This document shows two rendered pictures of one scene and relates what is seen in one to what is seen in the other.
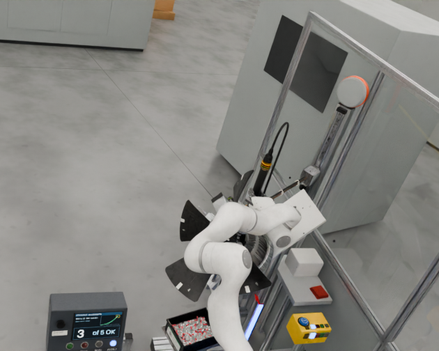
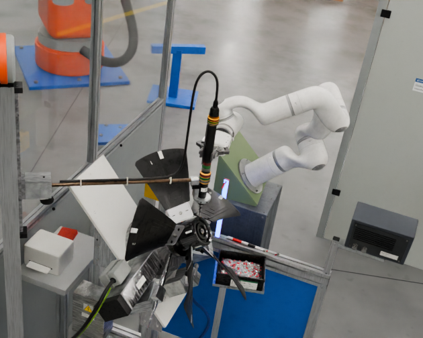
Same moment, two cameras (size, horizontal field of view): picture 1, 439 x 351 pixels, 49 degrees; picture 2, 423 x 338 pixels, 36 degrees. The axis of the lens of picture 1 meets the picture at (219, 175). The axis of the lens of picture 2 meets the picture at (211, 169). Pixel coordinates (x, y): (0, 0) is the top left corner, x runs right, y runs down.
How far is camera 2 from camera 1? 3.59 m
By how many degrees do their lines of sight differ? 106
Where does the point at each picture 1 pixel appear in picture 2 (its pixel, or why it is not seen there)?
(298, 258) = (66, 244)
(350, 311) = (66, 204)
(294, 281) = (78, 255)
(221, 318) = not seen: hidden behind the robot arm
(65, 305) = (405, 220)
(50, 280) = not seen: outside the picture
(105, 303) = (374, 210)
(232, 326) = not seen: hidden behind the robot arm
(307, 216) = (101, 176)
